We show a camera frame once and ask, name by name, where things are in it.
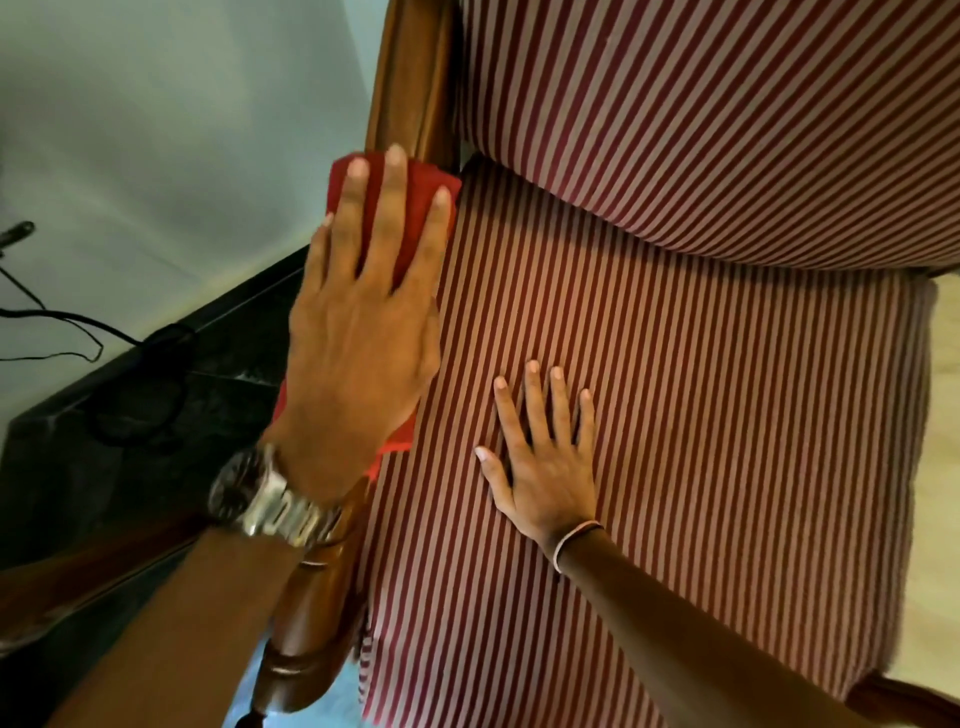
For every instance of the person's right thumb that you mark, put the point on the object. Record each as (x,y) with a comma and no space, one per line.
(493,474)

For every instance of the person's right middle finger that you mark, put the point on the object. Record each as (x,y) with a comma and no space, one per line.
(537,405)

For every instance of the red cleaning cloth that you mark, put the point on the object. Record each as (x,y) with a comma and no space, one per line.
(420,199)

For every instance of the person's left hand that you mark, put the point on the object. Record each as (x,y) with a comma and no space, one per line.
(352,360)

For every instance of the person's left middle finger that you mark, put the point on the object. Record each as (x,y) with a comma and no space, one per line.
(386,214)

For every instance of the person's left thumb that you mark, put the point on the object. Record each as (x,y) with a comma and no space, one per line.
(432,345)

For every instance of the person's right little finger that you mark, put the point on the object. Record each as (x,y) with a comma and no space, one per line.
(586,424)

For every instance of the silver metal wristwatch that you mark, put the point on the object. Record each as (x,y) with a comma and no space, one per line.
(262,499)

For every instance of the thin white wrist band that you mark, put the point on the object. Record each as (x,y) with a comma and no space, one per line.
(574,534)

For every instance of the red white striped back cushion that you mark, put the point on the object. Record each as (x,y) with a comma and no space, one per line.
(712,105)

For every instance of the red white striped seat cushion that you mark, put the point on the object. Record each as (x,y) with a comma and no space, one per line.
(712,450)

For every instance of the person's left little finger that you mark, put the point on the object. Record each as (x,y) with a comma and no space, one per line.
(319,251)

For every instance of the brown wooden chair frame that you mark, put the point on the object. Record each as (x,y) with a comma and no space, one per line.
(412,75)

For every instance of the person's right forearm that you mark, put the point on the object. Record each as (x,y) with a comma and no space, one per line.
(675,637)

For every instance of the person's left forearm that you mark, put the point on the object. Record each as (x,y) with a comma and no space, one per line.
(195,637)

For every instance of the black plug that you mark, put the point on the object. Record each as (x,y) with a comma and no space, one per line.
(16,234)

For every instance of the person's right hand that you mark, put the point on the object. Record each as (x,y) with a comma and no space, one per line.
(551,480)

